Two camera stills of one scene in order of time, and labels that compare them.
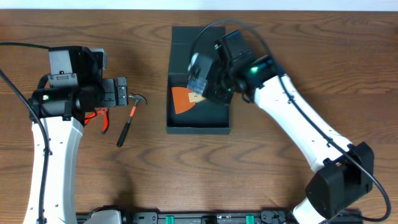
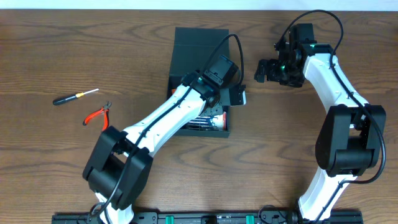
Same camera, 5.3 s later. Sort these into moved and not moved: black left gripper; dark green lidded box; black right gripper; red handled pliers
Moved: black right gripper; black left gripper
Not moved: dark green lidded box; red handled pliers
